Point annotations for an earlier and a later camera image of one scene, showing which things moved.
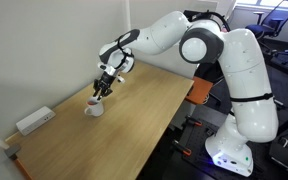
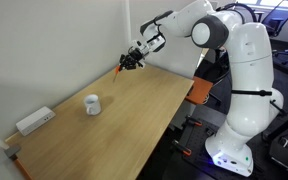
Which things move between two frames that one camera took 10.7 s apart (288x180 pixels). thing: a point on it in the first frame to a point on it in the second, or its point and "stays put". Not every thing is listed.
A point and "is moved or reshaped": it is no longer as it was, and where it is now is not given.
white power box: [35, 120] stays put
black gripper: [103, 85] to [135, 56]
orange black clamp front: [180, 147] stays put
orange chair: [200, 90] stays put
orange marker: [92, 103] is moved or reshaped
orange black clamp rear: [190, 120] stays put
